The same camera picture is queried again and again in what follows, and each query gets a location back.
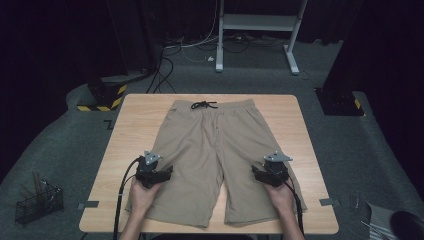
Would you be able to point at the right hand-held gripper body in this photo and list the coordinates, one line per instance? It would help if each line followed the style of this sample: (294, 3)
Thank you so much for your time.
(276, 170)

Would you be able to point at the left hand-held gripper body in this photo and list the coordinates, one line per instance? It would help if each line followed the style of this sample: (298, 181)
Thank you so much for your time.
(146, 170)

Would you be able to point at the khaki shorts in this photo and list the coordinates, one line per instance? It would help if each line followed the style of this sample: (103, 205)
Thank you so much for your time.
(206, 150)

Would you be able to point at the person's left hand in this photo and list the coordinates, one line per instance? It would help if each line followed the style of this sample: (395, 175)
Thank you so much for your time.
(141, 198)

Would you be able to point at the person's right hand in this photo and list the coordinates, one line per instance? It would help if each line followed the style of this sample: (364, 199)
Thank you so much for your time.
(281, 198)

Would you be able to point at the grey tape strip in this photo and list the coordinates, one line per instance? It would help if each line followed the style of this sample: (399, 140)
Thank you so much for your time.
(89, 204)
(328, 201)

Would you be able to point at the black yellow striped stand base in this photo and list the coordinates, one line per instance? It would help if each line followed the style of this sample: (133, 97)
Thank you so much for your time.
(106, 95)

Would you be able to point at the black stand base yellow mark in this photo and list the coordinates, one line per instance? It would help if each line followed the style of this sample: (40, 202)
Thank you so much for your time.
(338, 103)

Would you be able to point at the wooden sticks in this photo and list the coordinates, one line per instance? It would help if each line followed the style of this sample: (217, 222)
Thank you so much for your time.
(36, 183)

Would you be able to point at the grey striped sheet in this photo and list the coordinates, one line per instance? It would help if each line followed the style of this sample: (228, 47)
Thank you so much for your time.
(378, 218)

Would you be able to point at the black round object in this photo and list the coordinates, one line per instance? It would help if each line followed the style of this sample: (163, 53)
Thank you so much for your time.
(408, 226)

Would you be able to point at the white metal stand frame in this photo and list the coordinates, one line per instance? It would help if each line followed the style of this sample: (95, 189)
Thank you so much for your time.
(258, 22)

